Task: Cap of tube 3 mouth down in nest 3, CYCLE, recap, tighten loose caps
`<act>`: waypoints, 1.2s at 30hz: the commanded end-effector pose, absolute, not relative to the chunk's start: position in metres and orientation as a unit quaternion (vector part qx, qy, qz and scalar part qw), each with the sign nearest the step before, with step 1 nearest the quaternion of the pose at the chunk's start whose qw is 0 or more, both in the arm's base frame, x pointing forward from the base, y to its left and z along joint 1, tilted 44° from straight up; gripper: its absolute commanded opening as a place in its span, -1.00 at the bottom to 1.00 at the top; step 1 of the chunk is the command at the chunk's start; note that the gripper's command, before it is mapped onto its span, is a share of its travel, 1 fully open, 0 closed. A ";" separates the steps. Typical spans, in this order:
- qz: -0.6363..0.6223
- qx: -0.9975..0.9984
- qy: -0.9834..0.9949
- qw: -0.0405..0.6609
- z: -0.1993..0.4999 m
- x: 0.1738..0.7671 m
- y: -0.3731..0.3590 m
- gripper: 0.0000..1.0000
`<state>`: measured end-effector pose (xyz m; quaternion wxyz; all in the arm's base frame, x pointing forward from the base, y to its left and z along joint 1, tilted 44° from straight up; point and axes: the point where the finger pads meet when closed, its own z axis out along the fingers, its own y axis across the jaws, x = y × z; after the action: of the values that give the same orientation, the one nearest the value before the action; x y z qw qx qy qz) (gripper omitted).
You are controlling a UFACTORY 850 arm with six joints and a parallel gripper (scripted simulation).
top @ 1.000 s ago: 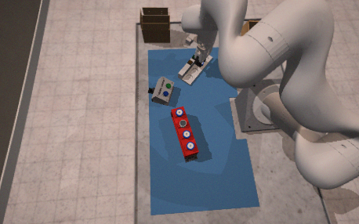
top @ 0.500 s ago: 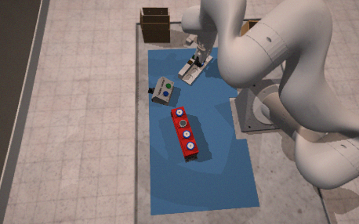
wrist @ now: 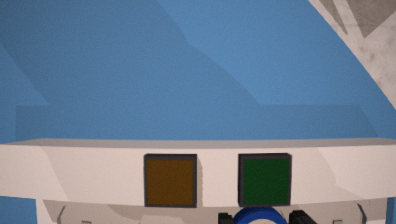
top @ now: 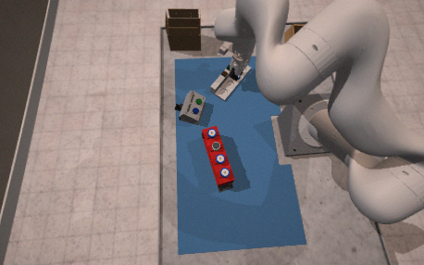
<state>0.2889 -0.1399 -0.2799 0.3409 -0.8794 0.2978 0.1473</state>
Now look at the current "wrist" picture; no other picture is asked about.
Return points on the blue flat mat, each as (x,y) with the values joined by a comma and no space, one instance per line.
(181,70)

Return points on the beige tray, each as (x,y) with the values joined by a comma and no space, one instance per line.
(92,181)

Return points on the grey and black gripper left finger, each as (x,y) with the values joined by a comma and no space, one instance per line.
(224,218)

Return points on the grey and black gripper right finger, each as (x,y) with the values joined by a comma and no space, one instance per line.
(300,217)

